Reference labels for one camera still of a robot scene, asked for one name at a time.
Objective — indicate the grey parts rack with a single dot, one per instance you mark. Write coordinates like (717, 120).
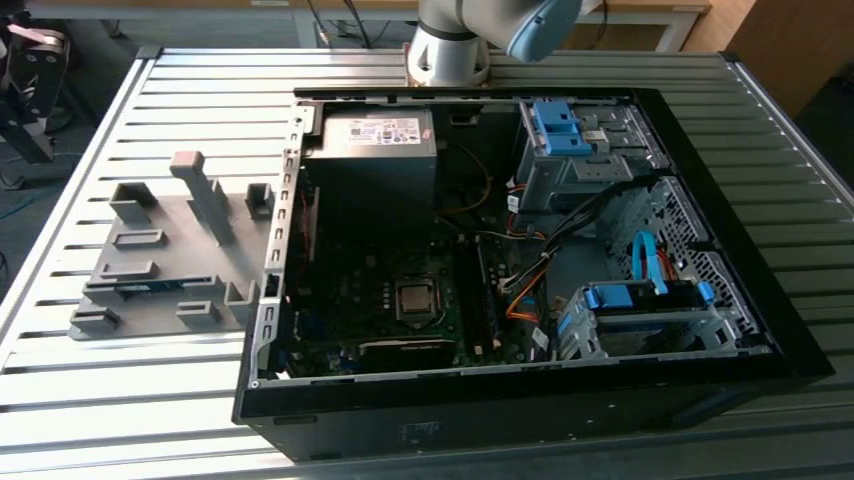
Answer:
(173, 235)

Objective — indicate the CPU socket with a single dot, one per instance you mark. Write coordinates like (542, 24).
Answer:
(416, 317)

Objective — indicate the grey power supply unit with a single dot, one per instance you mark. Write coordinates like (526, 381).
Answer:
(374, 132)

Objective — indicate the black disk in blue carrier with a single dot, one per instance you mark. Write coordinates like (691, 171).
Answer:
(616, 297)

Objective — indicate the dark RAM stick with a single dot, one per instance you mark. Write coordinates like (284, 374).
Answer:
(490, 305)

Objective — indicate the green motherboard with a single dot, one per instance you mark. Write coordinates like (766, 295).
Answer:
(447, 315)

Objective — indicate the black PC case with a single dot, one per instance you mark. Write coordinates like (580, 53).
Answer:
(467, 410)

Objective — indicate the black graphics card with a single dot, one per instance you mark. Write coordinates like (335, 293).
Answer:
(403, 350)

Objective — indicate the white framed desk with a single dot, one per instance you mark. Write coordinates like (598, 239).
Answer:
(675, 35)

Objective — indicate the blue RAM stick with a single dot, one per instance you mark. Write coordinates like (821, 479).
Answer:
(143, 288)

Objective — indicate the silver CPU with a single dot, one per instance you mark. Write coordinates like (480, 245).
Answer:
(416, 298)

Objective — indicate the empty blue disk carrier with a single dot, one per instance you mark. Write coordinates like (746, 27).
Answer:
(560, 135)

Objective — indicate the wooden cabinet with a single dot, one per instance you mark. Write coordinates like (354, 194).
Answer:
(801, 50)

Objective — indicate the grey metal drive cage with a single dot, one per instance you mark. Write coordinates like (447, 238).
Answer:
(587, 170)
(667, 317)

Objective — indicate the black RAM slot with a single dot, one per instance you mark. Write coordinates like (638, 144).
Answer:
(468, 300)

